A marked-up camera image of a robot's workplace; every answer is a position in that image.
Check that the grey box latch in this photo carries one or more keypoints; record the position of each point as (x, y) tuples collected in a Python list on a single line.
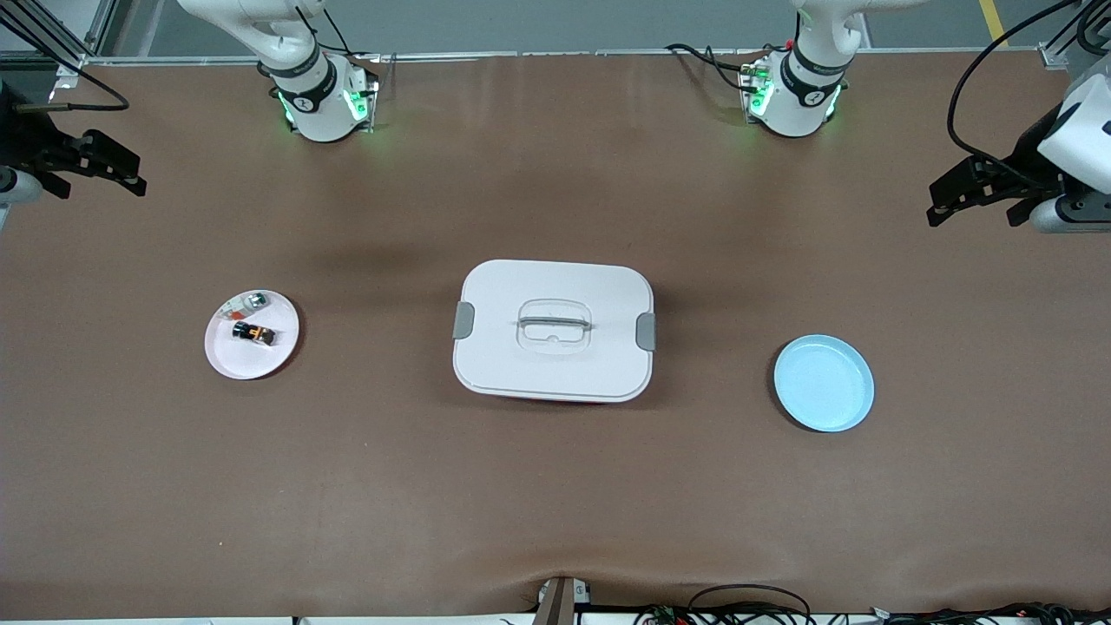
[(463, 321), (646, 332)]

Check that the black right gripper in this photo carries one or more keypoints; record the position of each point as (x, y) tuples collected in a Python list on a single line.
[(24, 139)]

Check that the brown camera mount bracket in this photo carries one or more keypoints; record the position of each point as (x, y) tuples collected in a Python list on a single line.
[(555, 603)]

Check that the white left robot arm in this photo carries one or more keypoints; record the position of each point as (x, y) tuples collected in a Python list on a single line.
[(803, 100)]

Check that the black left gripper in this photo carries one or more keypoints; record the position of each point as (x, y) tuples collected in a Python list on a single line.
[(1029, 153)]

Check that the light blue round plate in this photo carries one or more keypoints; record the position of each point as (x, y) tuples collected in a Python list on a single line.
[(825, 384)]

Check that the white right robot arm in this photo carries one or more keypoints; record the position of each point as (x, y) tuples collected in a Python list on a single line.
[(321, 113)]

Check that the pink round plate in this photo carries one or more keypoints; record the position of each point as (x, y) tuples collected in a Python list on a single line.
[(260, 360)]

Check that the metal table edge rail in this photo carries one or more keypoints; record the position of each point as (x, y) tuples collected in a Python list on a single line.
[(521, 54)]

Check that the white lidded storage box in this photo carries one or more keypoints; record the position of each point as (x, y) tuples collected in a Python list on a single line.
[(555, 347)]

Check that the aluminium frame profile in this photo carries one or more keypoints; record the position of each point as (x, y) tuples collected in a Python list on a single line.
[(52, 48)]

